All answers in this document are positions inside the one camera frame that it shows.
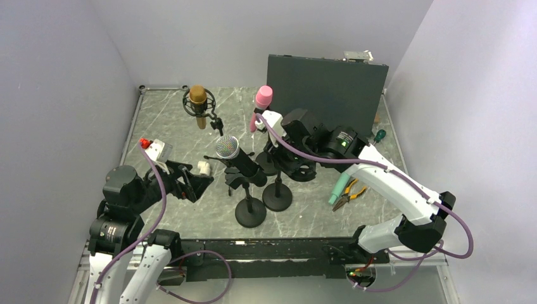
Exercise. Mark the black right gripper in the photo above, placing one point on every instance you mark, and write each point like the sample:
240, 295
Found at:
276, 154

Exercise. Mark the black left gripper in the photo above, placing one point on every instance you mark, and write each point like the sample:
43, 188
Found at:
195, 187

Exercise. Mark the mint green microphone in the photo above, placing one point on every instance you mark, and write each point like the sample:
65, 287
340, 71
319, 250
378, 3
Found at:
338, 188

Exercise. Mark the black mesh-head microphone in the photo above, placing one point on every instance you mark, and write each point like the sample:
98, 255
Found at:
227, 148

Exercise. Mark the black clip desk stand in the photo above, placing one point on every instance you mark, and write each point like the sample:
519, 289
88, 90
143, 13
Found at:
250, 212

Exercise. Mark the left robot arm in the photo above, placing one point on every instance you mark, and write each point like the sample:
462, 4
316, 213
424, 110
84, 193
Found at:
124, 264

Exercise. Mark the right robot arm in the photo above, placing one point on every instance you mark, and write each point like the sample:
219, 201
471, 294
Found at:
420, 226

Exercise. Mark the black pink-mic desk stand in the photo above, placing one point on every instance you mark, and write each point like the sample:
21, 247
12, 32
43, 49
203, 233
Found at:
263, 158

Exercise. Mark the gold condenser microphone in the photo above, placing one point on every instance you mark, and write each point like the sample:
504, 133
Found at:
198, 100

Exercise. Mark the pink microphone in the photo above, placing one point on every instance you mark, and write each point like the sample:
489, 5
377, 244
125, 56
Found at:
262, 101

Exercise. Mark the white plastic connector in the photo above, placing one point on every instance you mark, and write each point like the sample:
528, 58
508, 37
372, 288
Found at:
204, 168

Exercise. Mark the dark green upright board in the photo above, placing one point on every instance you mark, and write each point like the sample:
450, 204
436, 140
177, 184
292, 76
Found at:
336, 92

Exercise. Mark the metal clamp behind board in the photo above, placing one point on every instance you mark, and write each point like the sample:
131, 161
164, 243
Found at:
358, 56

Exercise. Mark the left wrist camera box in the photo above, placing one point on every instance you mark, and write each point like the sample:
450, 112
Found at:
157, 150

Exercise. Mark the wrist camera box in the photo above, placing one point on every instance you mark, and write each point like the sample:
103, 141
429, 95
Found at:
274, 120
157, 150

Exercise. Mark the black shock-mount desk stand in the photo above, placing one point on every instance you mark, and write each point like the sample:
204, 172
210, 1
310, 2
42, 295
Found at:
277, 196

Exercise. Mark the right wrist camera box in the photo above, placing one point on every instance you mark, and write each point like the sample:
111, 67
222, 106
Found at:
274, 120

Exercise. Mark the yellow-handled pliers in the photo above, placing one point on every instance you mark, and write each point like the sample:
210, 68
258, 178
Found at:
347, 195

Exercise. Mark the black tripod shock-mount stand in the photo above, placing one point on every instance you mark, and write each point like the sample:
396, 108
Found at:
216, 122

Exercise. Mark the green-handled screwdriver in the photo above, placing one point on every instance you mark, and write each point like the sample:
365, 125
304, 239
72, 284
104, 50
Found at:
380, 135

